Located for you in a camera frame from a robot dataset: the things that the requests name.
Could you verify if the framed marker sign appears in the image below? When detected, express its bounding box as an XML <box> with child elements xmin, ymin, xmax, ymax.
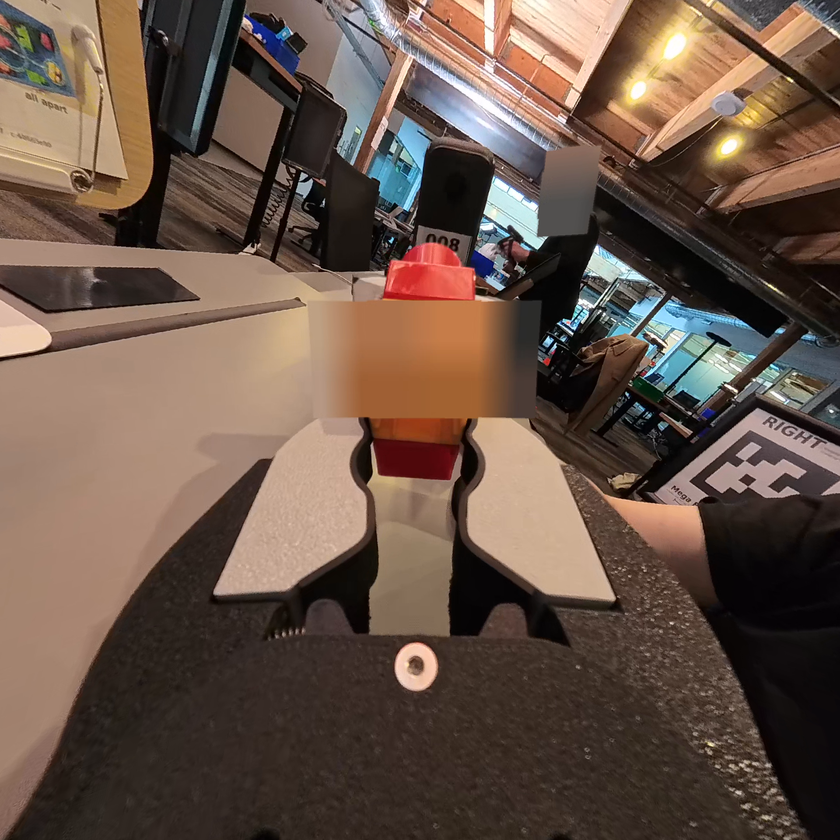
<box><xmin>626</xmin><ymin>394</ymin><xmax>840</xmax><ymax>508</ymax></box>

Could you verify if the beige jacket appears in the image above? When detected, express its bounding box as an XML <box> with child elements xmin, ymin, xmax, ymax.
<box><xmin>567</xmin><ymin>335</ymin><xmax>651</xmax><ymax>435</ymax></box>

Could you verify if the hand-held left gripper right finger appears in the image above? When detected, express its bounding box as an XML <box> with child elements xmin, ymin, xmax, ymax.
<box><xmin>450</xmin><ymin>418</ymin><xmax>618</xmax><ymax>631</ymax></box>

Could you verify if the black floor stand with panel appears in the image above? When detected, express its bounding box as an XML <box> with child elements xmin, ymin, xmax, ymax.
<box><xmin>118</xmin><ymin>0</ymin><xmax>247</xmax><ymax>249</ymax></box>

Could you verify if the yellow one-stud toy block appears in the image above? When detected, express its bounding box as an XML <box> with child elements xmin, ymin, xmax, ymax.
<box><xmin>364</xmin><ymin>418</ymin><xmax>466</xmax><ymax>446</ymax></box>

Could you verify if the person's right forearm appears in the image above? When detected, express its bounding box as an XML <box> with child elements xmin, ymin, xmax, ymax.
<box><xmin>600</xmin><ymin>493</ymin><xmax>723</xmax><ymax>611</ymax></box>

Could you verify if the red two-stud toy block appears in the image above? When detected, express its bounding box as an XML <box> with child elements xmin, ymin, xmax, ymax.
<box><xmin>382</xmin><ymin>241</ymin><xmax>476</xmax><ymax>303</ymax></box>

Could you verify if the person's black shirt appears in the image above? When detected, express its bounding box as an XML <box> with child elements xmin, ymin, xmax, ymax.
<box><xmin>699</xmin><ymin>492</ymin><xmax>840</xmax><ymax>840</ymax></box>

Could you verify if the printed instruction sheet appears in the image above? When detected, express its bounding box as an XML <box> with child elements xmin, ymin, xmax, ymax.
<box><xmin>0</xmin><ymin>0</ymin><xmax>129</xmax><ymax>181</ymax></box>

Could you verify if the black easel board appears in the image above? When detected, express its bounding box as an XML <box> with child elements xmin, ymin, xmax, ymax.
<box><xmin>282</xmin><ymin>82</ymin><xmax>382</xmax><ymax>273</ymax></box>

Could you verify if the black flat plate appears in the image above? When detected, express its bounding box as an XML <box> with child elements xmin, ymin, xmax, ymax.
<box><xmin>0</xmin><ymin>266</ymin><xmax>201</xmax><ymax>312</ymax></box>

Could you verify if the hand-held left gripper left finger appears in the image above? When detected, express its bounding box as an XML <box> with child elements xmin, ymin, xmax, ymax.
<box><xmin>213</xmin><ymin>418</ymin><xmax>379</xmax><ymax>624</ymax></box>

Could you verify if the instruction sheet on stand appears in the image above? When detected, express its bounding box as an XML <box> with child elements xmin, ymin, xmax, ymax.
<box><xmin>0</xmin><ymin>0</ymin><xmax>155</xmax><ymax>361</ymax></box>

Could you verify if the narrow silver ventilation duct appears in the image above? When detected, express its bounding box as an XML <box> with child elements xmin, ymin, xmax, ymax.
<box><xmin>328</xmin><ymin>0</ymin><xmax>572</xmax><ymax>148</ymax></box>

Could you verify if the grey desk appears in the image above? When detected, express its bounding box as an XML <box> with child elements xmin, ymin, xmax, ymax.
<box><xmin>0</xmin><ymin>238</ymin><xmax>546</xmax><ymax>821</ymax></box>

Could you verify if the wooden office table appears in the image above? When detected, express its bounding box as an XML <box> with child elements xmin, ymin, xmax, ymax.
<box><xmin>230</xmin><ymin>29</ymin><xmax>306</xmax><ymax>263</ymax></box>

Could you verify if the red one-stud toy block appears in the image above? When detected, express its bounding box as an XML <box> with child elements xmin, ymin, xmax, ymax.
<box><xmin>372</xmin><ymin>438</ymin><xmax>459</xmax><ymax>479</ymax></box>

